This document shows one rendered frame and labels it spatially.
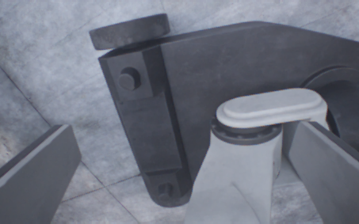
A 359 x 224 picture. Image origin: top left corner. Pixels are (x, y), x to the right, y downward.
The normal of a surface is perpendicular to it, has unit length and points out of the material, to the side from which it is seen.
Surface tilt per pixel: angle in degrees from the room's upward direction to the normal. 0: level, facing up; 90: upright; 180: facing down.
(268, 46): 0
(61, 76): 0
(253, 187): 90
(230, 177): 90
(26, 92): 0
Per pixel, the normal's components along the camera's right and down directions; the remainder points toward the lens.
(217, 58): -0.03, 0.46
